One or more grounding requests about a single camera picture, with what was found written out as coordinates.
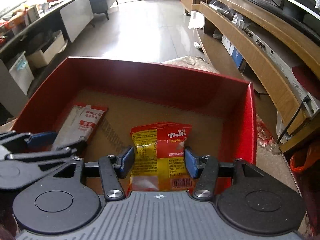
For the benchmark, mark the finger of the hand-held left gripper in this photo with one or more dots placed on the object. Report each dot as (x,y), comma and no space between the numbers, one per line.
(41,139)
(65,150)

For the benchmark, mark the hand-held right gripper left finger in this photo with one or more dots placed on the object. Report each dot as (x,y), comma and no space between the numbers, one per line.
(126,163)

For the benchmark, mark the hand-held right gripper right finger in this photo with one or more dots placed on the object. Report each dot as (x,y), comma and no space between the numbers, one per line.
(190,163)

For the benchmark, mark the white red snack packet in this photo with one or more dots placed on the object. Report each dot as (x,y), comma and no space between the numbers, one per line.
(77,122)

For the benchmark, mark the red yellow gummy packet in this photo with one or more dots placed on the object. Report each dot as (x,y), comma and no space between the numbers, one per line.
(160,155)

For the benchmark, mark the red cardboard box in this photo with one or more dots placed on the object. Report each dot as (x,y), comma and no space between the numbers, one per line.
(162,85)

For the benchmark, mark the white container with cyan label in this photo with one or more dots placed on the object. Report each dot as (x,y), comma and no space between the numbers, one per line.
(21,73)

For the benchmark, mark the white storage bin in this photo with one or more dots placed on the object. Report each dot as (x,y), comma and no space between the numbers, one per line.
(47,51)

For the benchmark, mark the orange plastic bag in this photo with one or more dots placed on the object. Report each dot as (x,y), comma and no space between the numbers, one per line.
(308,170)

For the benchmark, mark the blue white box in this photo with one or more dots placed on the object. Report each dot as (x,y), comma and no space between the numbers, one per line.
(233,51)

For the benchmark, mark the black white coffee table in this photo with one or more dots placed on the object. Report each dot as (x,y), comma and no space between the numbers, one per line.
(75,17)

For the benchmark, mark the wooden television stand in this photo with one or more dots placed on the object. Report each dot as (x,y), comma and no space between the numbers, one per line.
(270,62)

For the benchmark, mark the silver media player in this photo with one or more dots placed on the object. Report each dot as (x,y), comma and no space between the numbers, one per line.
(280,65)

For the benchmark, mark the white plastic bag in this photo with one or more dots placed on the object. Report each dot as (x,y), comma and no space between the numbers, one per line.
(196,20)

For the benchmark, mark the red round paddle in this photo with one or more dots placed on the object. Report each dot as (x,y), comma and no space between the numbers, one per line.
(306,78)

